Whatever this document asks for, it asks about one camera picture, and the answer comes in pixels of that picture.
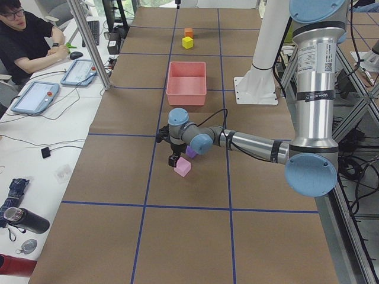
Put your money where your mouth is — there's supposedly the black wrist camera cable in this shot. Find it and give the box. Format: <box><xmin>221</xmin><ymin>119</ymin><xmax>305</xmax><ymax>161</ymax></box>
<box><xmin>197</xmin><ymin>108</ymin><xmax>237</xmax><ymax>149</ymax></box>

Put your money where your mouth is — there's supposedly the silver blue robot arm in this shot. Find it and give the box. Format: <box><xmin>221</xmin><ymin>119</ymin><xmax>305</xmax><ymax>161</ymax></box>
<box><xmin>166</xmin><ymin>1</ymin><xmax>349</xmax><ymax>197</ymax></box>

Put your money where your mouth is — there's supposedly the black keyboard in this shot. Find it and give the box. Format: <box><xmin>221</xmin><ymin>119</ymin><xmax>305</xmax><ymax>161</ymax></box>
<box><xmin>87</xmin><ymin>20</ymin><xmax>100</xmax><ymax>46</ymax></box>

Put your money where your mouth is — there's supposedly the small black square device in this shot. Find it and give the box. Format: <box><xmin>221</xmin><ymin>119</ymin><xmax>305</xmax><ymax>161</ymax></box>
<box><xmin>41</xmin><ymin>147</ymin><xmax>52</xmax><ymax>159</ymax></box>

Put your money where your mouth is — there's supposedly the aluminium frame post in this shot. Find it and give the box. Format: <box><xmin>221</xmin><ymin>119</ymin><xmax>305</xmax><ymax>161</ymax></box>
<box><xmin>67</xmin><ymin>0</ymin><xmax>111</xmax><ymax>91</ymax></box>

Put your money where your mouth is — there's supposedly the folded dark blue umbrella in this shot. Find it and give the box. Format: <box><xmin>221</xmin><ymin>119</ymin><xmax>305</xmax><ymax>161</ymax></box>
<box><xmin>1</xmin><ymin>178</ymin><xmax>30</xmax><ymax>228</ymax></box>

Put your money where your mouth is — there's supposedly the pink foam block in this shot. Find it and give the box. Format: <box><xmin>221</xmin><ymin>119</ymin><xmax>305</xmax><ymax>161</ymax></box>
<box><xmin>174</xmin><ymin>157</ymin><xmax>191</xmax><ymax>177</ymax></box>

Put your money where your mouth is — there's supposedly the red bottle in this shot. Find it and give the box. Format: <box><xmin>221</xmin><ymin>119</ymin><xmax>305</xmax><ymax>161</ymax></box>
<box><xmin>1</xmin><ymin>254</ymin><xmax>37</xmax><ymax>277</ymax></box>

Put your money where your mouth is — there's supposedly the black water bottle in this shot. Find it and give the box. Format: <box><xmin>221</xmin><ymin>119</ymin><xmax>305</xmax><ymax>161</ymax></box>
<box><xmin>4</xmin><ymin>207</ymin><xmax>50</xmax><ymax>234</ymax></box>

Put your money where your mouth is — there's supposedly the orange foam block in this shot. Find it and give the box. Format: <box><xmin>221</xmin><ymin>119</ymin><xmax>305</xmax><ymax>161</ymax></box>
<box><xmin>184</xmin><ymin>28</ymin><xmax>194</xmax><ymax>38</ymax></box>

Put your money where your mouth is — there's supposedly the yellow foam block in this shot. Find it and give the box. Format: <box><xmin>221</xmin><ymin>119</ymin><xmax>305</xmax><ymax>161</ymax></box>
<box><xmin>182</xmin><ymin>36</ymin><xmax>194</xmax><ymax>50</ymax></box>

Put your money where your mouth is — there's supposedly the far teach pendant tablet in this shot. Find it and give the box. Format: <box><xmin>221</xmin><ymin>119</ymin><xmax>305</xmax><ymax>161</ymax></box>
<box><xmin>60</xmin><ymin>59</ymin><xmax>97</xmax><ymax>87</ymax></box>

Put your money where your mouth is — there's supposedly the seated person in black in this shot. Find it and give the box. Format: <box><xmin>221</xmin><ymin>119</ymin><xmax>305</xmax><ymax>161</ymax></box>
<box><xmin>1</xmin><ymin>1</ymin><xmax>69</xmax><ymax>86</ymax></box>

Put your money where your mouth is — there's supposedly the black box with white label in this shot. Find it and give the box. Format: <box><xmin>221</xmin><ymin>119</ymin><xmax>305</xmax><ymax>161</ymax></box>
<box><xmin>107</xmin><ymin>33</ymin><xmax>121</xmax><ymax>55</ymax></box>

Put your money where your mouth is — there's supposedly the pink plastic bin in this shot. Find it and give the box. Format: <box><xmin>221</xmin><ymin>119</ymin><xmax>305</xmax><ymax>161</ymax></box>
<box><xmin>166</xmin><ymin>62</ymin><xmax>207</xmax><ymax>106</ymax></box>

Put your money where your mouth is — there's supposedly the green plastic tool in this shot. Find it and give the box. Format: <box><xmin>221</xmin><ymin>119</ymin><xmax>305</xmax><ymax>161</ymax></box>
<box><xmin>66</xmin><ymin>43</ymin><xmax>77</xmax><ymax>49</ymax></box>

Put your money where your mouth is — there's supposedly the purple foam block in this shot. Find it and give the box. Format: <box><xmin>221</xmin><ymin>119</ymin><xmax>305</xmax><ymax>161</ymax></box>
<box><xmin>185</xmin><ymin>146</ymin><xmax>197</xmax><ymax>159</ymax></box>

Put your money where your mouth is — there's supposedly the black computer mouse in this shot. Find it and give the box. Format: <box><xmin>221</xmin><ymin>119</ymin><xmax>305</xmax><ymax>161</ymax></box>
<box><xmin>69</xmin><ymin>51</ymin><xmax>83</xmax><ymax>60</ymax></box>

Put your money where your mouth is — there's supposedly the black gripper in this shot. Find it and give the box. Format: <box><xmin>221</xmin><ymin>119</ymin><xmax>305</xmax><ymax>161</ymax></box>
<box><xmin>168</xmin><ymin>139</ymin><xmax>184</xmax><ymax>167</ymax></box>

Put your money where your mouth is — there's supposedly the teach pendant tablet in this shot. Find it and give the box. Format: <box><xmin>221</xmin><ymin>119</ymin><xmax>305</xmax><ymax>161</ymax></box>
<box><xmin>11</xmin><ymin>82</ymin><xmax>60</xmax><ymax>115</ymax></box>
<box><xmin>60</xmin><ymin>59</ymin><xmax>97</xmax><ymax>87</ymax></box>

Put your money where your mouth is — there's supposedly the near teach pendant tablet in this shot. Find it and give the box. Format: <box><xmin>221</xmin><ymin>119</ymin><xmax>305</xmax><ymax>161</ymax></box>
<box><xmin>11</xmin><ymin>82</ymin><xmax>60</xmax><ymax>115</ymax></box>

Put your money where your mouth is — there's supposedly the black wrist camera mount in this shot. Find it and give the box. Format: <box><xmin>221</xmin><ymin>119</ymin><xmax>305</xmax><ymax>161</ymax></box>
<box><xmin>155</xmin><ymin>125</ymin><xmax>171</xmax><ymax>143</ymax></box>

